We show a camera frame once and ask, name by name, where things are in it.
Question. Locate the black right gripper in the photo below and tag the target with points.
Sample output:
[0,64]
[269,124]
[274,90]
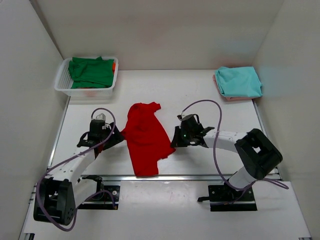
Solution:
[176,138]

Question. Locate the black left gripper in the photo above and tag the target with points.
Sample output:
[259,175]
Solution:
[115,135]

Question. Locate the red t shirt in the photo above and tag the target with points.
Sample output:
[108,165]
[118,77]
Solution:
[146,138]

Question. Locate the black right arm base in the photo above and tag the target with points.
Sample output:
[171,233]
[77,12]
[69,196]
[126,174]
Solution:
[222,198]

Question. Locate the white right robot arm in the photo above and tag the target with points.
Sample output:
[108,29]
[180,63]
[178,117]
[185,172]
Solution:
[258,154]

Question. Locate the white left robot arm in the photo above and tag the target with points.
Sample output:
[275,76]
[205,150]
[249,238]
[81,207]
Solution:
[66,187]

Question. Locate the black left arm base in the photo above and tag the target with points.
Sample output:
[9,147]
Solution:
[106,196]

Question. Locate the green t shirt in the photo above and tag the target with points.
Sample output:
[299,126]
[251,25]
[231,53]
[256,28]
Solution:
[91,73]

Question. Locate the orange t shirt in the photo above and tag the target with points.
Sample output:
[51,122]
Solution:
[113,67]

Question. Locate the folded teal t shirt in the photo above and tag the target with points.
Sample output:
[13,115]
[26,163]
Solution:
[240,82]

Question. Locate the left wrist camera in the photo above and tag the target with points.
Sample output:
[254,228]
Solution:
[100,117]

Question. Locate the aluminium table rail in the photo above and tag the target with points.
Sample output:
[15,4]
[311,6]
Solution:
[201,177]

